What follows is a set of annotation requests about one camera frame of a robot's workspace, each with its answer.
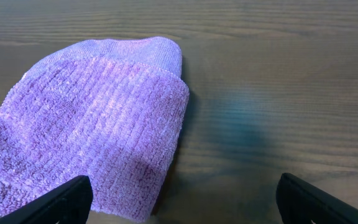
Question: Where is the purple microfibre cloth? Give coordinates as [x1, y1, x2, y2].
[0, 37, 190, 222]

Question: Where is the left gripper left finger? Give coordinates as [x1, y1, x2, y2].
[0, 175, 93, 224]

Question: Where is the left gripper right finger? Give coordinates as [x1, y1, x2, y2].
[276, 173, 358, 224]

